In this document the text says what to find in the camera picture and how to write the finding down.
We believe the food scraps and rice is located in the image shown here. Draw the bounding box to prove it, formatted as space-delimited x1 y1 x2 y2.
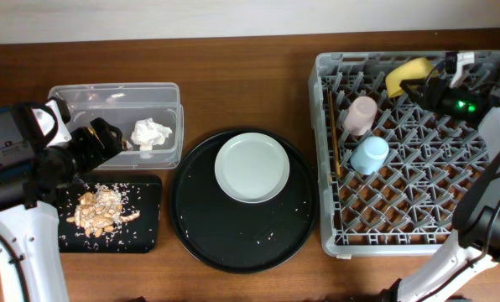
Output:
59 182 154 248

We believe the white napkin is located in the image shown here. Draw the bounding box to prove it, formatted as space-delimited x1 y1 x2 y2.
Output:
131 118 172 151

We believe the pink plastic cup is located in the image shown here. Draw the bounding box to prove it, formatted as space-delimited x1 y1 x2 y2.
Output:
342 96 378 136

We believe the grey dishwasher rack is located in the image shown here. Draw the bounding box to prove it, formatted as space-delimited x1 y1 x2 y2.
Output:
308 51 492 258

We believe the yellow bowl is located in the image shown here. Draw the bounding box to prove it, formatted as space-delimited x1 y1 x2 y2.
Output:
385 57 434 98

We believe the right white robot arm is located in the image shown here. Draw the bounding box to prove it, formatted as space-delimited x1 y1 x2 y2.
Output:
378 58 500 301

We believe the clear plastic waste bin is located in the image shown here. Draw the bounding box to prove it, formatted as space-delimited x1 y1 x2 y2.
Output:
49 82 184 171

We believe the grey ceramic plate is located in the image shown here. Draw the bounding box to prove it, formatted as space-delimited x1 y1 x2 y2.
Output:
214 132 290 204

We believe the black rectangular tray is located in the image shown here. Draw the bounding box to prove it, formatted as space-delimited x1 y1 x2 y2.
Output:
56 174 164 255

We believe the blue plastic cup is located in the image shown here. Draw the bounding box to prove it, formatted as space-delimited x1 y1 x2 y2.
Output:
350 137 389 175

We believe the wooden chopstick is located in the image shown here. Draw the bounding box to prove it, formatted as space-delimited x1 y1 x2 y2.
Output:
328 91 341 178
331 126 341 179

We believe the gold foil wrapper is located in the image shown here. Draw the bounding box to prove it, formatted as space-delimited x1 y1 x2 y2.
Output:
87 127 133 151

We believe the round black serving tray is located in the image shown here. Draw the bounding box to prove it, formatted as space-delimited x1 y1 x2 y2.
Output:
169 128 319 273

